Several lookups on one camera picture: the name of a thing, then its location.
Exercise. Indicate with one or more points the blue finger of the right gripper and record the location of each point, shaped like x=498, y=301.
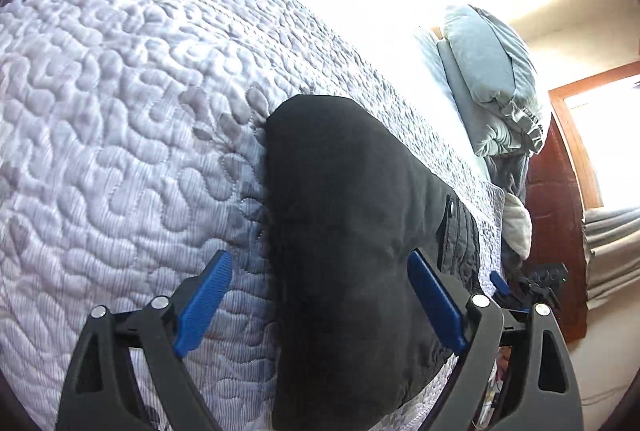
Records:
x=501, y=286

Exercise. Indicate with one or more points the grey side curtain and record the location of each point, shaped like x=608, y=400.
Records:
x=611, y=241

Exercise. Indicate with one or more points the dark grey fleece blanket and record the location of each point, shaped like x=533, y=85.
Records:
x=509, y=172

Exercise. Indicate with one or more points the folded grey-blue duvet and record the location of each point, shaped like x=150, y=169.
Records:
x=493, y=81

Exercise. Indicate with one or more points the dark wooden headboard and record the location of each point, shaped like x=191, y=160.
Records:
x=553, y=200

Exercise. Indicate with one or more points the black quilted pants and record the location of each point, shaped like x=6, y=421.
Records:
x=348, y=202

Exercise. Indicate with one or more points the wooden frame side window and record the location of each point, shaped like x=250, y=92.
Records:
x=599, y=120

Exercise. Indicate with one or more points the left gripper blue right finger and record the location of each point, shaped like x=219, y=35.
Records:
x=539, y=389

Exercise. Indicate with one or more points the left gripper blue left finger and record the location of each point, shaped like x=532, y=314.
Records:
x=100, y=390

